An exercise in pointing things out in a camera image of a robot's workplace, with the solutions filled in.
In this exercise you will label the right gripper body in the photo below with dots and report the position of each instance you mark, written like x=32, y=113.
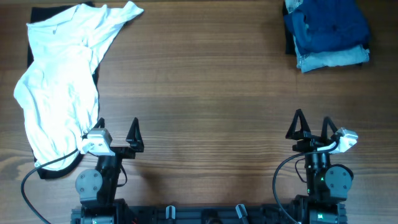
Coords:
x=313, y=144

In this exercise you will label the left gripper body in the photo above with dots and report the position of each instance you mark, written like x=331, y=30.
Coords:
x=127, y=152

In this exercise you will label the folded light blue jeans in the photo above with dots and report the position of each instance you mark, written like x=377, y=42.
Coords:
x=325, y=33

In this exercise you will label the black garment under blue stack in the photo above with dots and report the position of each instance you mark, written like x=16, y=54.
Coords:
x=311, y=61

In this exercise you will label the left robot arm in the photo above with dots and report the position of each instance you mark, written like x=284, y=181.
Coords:
x=97, y=187

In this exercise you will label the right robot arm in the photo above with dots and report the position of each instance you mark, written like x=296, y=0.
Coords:
x=327, y=184

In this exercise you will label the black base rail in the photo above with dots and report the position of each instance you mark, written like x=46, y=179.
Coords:
x=264, y=214

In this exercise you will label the folded dark blue garment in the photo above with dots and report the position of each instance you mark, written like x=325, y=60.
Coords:
x=327, y=26

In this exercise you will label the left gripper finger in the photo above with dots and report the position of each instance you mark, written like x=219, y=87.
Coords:
x=134, y=137
x=99, y=124

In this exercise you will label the white t-shirt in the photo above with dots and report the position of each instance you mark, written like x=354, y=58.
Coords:
x=57, y=93

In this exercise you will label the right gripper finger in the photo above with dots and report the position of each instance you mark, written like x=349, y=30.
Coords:
x=299, y=128
x=327, y=123

